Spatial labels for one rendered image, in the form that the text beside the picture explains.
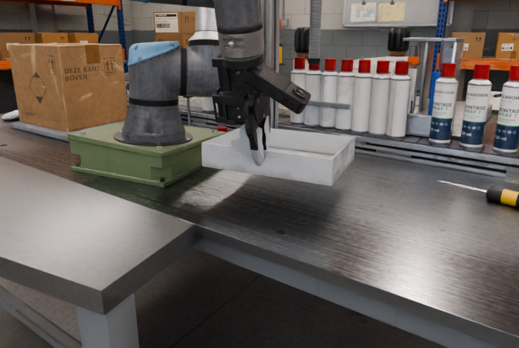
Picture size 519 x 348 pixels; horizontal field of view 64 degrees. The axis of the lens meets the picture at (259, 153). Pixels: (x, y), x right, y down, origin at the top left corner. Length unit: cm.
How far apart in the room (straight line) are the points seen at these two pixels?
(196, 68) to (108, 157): 29
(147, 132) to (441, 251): 66
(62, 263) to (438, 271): 55
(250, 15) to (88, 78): 90
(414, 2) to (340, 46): 104
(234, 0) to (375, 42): 505
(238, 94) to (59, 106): 85
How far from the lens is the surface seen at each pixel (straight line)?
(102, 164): 104
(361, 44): 571
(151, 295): 167
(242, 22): 67
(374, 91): 119
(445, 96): 114
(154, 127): 99
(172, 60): 98
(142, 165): 96
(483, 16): 559
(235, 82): 73
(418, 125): 122
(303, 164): 76
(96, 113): 151
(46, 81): 151
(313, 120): 128
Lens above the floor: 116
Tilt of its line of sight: 16 degrees down
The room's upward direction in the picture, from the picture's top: straight up
